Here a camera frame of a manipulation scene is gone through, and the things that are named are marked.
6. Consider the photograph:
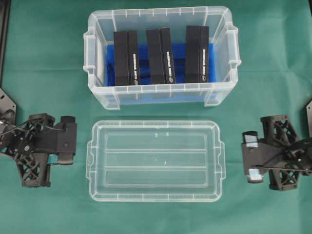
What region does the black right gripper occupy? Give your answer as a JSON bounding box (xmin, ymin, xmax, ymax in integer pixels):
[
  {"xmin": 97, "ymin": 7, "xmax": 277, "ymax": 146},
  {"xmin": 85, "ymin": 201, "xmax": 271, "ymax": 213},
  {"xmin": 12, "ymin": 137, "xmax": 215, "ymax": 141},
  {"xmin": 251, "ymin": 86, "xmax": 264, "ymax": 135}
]
[{"xmin": 241, "ymin": 115, "xmax": 312, "ymax": 191}]

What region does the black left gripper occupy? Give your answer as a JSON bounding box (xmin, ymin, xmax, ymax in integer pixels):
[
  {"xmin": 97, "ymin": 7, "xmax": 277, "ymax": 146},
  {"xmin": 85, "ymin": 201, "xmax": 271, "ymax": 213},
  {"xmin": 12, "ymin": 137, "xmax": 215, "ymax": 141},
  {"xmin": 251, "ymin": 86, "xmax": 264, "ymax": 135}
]
[{"xmin": 0, "ymin": 113, "xmax": 78, "ymax": 188}]

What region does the clear plastic box lid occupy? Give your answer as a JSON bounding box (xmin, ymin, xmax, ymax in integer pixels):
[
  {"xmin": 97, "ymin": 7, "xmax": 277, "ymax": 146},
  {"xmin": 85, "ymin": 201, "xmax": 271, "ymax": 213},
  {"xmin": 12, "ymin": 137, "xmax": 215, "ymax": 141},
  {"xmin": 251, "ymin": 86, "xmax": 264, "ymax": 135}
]
[{"xmin": 86, "ymin": 120, "xmax": 226, "ymax": 202}]

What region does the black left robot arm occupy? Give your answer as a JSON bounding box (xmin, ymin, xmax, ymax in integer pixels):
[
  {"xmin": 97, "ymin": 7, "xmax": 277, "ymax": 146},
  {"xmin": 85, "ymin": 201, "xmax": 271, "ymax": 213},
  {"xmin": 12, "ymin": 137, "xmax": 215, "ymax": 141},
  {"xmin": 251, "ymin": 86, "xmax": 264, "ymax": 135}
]
[{"xmin": 0, "ymin": 91, "xmax": 78, "ymax": 188}]

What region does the left black RealSense box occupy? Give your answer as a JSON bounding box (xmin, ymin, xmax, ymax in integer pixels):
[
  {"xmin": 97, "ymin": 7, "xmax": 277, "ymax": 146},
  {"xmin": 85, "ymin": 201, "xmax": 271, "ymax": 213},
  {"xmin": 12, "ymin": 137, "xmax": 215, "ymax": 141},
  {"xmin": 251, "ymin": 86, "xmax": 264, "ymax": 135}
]
[{"xmin": 114, "ymin": 31, "xmax": 140, "ymax": 86}]

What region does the black realsense box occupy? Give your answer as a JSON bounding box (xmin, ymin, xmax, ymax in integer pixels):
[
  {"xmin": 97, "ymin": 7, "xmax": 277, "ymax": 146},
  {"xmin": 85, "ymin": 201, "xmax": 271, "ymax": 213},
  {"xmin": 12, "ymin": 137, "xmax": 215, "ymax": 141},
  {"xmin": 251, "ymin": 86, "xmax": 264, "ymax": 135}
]
[
  {"xmin": 146, "ymin": 28, "xmax": 176, "ymax": 84},
  {"xmin": 185, "ymin": 25, "xmax": 209, "ymax": 83},
  {"xmin": 114, "ymin": 31, "xmax": 140, "ymax": 86}
]

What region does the clear plastic storage box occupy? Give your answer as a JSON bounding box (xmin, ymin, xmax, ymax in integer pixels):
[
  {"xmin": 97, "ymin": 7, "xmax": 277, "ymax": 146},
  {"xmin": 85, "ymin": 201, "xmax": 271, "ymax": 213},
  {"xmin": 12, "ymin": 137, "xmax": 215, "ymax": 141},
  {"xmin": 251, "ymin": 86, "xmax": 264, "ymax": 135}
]
[{"xmin": 83, "ymin": 6, "xmax": 241, "ymax": 110}]

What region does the middle black RealSense box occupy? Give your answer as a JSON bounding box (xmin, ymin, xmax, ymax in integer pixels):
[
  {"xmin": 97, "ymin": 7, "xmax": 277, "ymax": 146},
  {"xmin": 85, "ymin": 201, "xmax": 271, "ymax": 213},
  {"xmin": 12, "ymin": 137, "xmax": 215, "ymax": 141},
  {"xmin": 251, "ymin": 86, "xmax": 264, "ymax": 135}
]
[{"xmin": 146, "ymin": 28, "xmax": 176, "ymax": 84}]

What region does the right black RealSense box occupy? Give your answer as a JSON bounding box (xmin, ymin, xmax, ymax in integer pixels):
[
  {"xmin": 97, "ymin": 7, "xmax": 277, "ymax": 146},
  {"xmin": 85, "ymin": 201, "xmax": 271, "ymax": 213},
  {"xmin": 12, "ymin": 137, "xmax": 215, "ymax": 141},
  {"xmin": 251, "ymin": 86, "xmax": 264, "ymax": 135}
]
[{"xmin": 185, "ymin": 25, "xmax": 209, "ymax": 83}]

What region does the green table cloth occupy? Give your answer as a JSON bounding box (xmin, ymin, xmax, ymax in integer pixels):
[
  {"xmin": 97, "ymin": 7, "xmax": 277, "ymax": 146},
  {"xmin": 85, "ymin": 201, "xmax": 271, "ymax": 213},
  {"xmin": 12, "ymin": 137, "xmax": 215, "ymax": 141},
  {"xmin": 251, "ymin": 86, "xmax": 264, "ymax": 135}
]
[{"xmin": 0, "ymin": 0, "xmax": 312, "ymax": 234}]

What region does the blue foam pad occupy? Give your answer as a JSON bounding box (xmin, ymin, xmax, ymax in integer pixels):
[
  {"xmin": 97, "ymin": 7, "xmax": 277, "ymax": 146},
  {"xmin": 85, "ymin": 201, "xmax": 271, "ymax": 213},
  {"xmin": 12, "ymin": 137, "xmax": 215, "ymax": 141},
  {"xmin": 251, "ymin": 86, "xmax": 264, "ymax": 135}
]
[{"xmin": 99, "ymin": 42, "xmax": 219, "ymax": 109}]

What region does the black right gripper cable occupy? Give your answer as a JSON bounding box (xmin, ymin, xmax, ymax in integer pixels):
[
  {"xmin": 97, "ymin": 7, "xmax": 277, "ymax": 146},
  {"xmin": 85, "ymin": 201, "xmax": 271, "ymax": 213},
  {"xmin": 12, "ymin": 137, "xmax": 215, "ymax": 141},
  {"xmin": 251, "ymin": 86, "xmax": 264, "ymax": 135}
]
[{"xmin": 253, "ymin": 138, "xmax": 312, "ymax": 170}]

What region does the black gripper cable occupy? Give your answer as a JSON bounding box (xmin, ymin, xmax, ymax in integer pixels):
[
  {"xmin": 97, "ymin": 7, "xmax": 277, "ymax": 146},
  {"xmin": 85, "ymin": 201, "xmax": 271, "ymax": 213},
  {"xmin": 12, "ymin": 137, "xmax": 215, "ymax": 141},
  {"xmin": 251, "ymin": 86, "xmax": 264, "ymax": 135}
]
[
  {"xmin": 0, "ymin": 119, "xmax": 61, "ymax": 137},
  {"xmin": 253, "ymin": 138, "xmax": 312, "ymax": 170}
]

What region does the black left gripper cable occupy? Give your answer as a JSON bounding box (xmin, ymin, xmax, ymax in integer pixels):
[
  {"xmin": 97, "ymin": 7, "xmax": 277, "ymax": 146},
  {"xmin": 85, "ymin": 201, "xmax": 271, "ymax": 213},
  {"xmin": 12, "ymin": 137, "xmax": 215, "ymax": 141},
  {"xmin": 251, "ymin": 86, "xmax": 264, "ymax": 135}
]
[{"xmin": 0, "ymin": 119, "xmax": 61, "ymax": 137}]

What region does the black metal table frame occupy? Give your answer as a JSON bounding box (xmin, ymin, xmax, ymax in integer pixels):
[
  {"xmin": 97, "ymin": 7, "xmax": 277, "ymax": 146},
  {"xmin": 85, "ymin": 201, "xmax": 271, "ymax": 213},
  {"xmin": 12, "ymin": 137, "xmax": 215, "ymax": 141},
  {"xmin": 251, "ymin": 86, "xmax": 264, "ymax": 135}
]
[{"xmin": 0, "ymin": 0, "xmax": 11, "ymax": 82}]

